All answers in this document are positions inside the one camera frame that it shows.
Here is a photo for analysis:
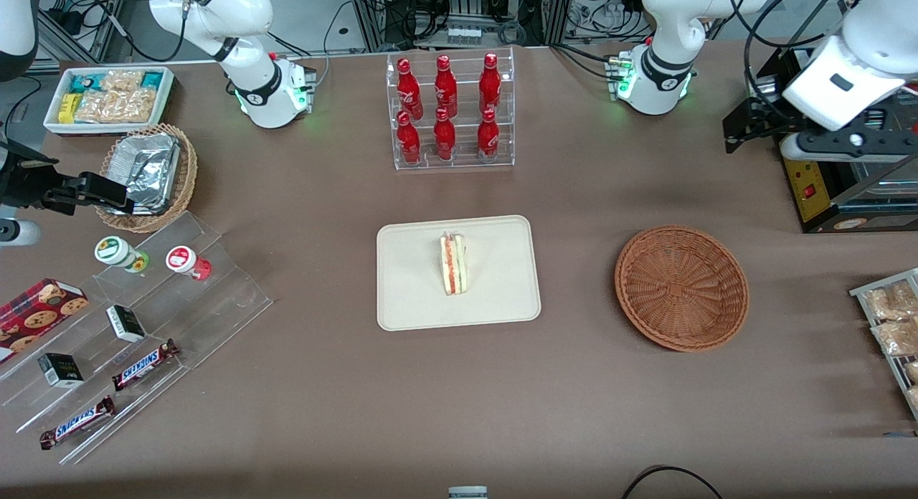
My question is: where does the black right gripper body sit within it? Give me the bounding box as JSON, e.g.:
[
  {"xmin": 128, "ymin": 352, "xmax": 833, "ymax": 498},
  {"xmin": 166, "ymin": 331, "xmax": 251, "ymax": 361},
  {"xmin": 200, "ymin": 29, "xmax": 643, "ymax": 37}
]
[{"xmin": 0, "ymin": 142, "xmax": 57, "ymax": 209}]

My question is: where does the triangle sandwich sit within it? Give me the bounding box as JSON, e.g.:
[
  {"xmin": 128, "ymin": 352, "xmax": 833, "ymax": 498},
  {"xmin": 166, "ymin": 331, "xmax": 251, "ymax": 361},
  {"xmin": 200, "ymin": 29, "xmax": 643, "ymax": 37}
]
[{"xmin": 439, "ymin": 231, "xmax": 469, "ymax": 297}]

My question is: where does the light wicker basket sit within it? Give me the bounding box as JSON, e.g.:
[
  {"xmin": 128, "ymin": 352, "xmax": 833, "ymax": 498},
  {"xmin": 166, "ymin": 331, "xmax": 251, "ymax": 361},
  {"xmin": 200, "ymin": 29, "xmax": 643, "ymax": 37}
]
[{"xmin": 95, "ymin": 123, "xmax": 199, "ymax": 234}]

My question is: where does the brown wicker basket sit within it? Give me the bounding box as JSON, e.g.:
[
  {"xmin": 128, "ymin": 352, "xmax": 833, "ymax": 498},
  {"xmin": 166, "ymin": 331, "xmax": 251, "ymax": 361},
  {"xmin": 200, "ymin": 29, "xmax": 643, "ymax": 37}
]
[{"xmin": 615, "ymin": 224, "xmax": 750, "ymax": 353}]

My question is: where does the beige plastic tray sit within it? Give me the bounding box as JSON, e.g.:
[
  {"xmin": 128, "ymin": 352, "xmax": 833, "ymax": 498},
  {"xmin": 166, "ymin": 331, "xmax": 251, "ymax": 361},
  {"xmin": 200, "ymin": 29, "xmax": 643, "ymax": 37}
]
[{"xmin": 377, "ymin": 214, "xmax": 541, "ymax": 332}]

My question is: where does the silver foil container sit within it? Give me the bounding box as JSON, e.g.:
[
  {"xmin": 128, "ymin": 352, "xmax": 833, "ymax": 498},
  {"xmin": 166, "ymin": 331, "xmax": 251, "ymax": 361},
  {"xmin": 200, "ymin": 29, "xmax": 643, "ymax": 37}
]
[{"xmin": 108, "ymin": 133, "xmax": 181, "ymax": 191}]

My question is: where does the crumpled silver foil pack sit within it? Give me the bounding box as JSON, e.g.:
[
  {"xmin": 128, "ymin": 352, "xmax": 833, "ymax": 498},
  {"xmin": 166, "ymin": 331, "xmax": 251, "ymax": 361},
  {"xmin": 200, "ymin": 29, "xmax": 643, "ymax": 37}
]
[{"xmin": 127, "ymin": 155, "xmax": 177, "ymax": 215}]

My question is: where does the green lid cup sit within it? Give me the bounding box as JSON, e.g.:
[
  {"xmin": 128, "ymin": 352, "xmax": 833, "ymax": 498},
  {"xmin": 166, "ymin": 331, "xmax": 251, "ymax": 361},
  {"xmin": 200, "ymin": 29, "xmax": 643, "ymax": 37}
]
[{"xmin": 94, "ymin": 235, "xmax": 150, "ymax": 273}]

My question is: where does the white snack bin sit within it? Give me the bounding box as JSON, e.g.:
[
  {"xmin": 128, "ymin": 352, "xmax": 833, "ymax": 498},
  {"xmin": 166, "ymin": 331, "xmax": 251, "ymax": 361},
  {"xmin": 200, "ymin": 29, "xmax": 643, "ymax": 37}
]
[{"xmin": 43, "ymin": 65, "xmax": 176, "ymax": 137}]

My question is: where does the large clear cracker bag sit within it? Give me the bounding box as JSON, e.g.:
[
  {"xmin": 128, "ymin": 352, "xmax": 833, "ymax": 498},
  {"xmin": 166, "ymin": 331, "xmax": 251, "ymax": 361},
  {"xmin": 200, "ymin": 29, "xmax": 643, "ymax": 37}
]
[{"xmin": 75, "ymin": 88, "xmax": 158, "ymax": 124}]

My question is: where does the black glass display case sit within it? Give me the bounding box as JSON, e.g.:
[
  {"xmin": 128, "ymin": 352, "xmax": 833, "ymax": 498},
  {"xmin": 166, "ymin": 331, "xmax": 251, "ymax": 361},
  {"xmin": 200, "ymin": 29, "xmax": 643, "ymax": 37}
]
[{"xmin": 744, "ymin": 46, "xmax": 918, "ymax": 234}]

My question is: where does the red lid cup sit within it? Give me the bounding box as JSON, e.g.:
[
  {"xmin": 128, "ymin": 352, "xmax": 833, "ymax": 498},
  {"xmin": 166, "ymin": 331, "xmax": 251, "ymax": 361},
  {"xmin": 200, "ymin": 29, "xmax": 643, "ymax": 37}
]
[{"xmin": 165, "ymin": 245, "xmax": 212, "ymax": 282}]

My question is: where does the small clear cracker bag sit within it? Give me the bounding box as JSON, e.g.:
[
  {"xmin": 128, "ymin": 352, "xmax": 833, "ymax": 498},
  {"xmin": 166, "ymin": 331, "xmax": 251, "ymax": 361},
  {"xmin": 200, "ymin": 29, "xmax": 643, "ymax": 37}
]
[{"xmin": 100, "ymin": 70, "xmax": 145, "ymax": 93}]

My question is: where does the red plaid cookie box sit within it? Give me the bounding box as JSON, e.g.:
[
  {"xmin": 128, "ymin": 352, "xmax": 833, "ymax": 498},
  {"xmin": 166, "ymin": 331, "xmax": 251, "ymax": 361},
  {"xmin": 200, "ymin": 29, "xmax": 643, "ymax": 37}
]
[{"xmin": 0, "ymin": 277, "xmax": 89, "ymax": 364}]

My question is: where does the small black box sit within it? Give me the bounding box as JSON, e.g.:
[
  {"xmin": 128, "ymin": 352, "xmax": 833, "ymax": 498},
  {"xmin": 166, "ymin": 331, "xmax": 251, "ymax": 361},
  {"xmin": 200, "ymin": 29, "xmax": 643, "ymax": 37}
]
[
  {"xmin": 37, "ymin": 352, "xmax": 85, "ymax": 389},
  {"xmin": 105, "ymin": 305, "xmax": 147, "ymax": 343}
]

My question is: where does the clear acrylic stepped display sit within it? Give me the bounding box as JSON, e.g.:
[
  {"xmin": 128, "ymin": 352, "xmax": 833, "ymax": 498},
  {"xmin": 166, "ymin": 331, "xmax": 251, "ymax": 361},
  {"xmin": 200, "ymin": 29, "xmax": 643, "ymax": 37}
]
[{"xmin": 0, "ymin": 212, "xmax": 274, "ymax": 465}]

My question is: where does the snickers chocolate bar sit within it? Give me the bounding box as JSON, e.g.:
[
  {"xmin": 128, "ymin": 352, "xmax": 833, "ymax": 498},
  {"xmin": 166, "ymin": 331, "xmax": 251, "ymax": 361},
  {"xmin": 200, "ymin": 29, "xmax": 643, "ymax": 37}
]
[
  {"xmin": 39, "ymin": 395, "xmax": 116, "ymax": 451},
  {"xmin": 111, "ymin": 338, "xmax": 179, "ymax": 392}
]

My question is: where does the clear acrylic bottle rack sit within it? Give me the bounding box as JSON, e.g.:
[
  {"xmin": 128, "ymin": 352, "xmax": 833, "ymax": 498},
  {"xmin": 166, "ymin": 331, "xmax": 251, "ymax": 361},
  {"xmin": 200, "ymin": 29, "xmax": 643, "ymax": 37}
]
[{"xmin": 385, "ymin": 47, "xmax": 516, "ymax": 172}]

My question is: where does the red cola bottle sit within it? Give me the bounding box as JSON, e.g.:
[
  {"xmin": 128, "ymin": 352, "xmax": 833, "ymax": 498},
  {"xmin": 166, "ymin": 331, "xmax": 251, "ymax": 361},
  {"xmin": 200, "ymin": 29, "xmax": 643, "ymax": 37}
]
[
  {"xmin": 476, "ymin": 108, "xmax": 501, "ymax": 163},
  {"xmin": 432, "ymin": 108, "xmax": 458, "ymax": 162},
  {"xmin": 478, "ymin": 52, "xmax": 503, "ymax": 117},
  {"xmin": 396, "ymin": 57, "xmax": 425, "ymax": 121},
  {"xmin": 434, "ymin": 54, "xmax": 459, "ymax": 119},
  {"xmin": 396, "ymin": 110, "xmax": 422, "ymax": 166}
]

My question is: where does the left wrist camera mount bar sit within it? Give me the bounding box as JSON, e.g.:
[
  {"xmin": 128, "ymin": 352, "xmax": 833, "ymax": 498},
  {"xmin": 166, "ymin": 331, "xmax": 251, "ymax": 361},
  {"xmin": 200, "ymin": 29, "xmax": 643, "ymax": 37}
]
[{"xmin": 780, "ymin": 129, "xmax": 918, "ymax": 163}]

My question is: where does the aluminium frame rack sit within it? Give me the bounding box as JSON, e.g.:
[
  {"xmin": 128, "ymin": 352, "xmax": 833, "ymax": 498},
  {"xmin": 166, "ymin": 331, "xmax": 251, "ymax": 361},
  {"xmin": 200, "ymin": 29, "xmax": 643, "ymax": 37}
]
[{"xmin": 347, "ymin": 0, "xmax": 576, "ymax": 53}]

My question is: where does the grey wire rack tray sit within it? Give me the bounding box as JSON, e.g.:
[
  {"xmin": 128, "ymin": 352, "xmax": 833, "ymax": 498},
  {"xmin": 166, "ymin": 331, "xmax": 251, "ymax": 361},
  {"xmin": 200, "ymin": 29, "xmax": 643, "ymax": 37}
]
[{"xmin": 849, "ymin": 267, "xmax": 918, "ymax": 422}]

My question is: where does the black floor cable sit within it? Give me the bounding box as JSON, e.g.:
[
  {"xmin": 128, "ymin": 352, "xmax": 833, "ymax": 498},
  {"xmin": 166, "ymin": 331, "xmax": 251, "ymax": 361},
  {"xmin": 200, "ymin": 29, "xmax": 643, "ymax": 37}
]
[{"xmin": 620, "ymin": 465, "xmax": 726, "ymax": 499}]

